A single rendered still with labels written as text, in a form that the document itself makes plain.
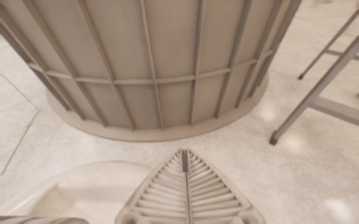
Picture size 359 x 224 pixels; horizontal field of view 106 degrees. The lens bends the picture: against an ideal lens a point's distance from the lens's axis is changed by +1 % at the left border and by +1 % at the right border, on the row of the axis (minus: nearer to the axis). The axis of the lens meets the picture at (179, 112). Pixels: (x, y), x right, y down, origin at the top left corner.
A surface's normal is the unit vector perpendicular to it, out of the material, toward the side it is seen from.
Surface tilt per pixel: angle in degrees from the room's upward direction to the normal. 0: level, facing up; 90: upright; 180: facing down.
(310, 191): 0
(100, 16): 90
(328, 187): 0
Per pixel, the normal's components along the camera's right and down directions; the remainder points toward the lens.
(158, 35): 0.11, 0.73
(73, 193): 0.00, 0.44
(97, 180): -0.01, -0.69
